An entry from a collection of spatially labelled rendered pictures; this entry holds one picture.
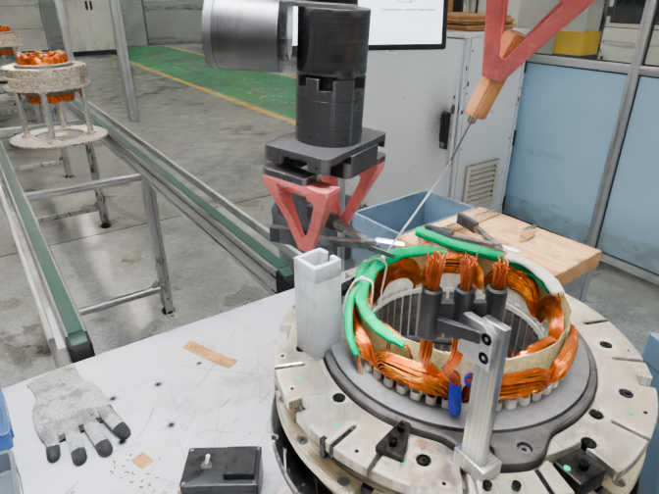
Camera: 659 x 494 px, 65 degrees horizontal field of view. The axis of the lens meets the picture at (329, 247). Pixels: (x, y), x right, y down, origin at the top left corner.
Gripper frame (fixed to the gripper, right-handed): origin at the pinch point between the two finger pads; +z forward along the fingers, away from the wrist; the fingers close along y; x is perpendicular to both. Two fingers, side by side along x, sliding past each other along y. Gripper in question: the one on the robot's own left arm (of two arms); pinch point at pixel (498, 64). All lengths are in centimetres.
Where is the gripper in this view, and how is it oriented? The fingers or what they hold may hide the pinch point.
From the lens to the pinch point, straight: 39.3
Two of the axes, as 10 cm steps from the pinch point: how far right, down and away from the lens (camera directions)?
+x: 8.8, 4.5, -1.4
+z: -2.9, 7.5, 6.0
